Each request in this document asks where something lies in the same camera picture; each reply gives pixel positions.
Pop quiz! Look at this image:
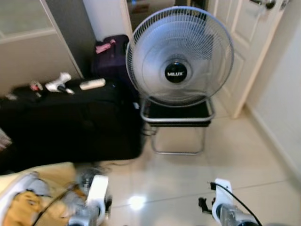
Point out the yellow cartoon egg blanket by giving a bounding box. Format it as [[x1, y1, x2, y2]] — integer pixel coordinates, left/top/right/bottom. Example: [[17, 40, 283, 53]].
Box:
[[0, 162, 112, 226]]

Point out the large black suitcase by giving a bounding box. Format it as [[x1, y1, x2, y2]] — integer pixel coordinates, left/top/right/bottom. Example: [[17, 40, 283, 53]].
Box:
[[0, 79, 144, 164]]

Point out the white remote control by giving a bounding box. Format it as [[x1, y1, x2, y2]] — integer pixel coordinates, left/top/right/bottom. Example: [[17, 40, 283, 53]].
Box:
[[79, 78, 106, 90]]

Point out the small red item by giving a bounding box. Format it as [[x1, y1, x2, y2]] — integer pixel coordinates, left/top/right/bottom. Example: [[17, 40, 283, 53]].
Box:
[[30, 81, 44, 93]]

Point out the purple suitcase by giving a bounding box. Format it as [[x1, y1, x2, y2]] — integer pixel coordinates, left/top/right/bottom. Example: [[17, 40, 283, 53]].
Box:
[[91, 34, 138, 97]]

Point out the pink luggage tag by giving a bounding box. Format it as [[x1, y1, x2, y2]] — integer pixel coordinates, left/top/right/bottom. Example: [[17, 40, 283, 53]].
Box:
[[95, 40, 117, 54]]

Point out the white panel door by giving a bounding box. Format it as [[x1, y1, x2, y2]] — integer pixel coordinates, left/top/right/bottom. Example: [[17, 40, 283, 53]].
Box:
[[207, 0, 288, 119]]

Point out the beige wardrobe sliding door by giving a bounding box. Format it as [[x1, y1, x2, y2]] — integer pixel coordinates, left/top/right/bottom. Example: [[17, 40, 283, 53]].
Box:
[[0, 0, 84, 97]]

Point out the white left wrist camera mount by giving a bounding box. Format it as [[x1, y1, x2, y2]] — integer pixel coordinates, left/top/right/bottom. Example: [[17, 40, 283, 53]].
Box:
[[86, 175, 110, 216]]

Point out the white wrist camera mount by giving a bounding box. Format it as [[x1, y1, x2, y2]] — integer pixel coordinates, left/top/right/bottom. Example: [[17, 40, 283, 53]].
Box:
[[86, 175, 110, 216], [212, 178, 234, 223]]

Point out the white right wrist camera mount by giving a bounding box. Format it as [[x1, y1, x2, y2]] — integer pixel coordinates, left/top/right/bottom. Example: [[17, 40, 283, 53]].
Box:
[[212, 178, 234, 223]]

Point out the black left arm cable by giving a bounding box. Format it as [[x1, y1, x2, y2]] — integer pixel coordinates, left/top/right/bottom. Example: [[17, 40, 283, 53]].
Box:
[[32, 185, 79, 226]]

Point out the black metal-frame chair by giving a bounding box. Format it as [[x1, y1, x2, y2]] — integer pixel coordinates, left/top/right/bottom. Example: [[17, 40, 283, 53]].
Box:
[[140, 97, 216, 156]]

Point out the grey Milux pedestal fan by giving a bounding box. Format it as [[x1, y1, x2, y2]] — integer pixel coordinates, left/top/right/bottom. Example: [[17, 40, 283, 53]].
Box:
[[126, 6, 235, 108]]

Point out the metal door handle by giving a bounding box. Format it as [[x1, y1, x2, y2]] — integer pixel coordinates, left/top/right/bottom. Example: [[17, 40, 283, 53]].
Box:
[[249, 0, 277, 10]]

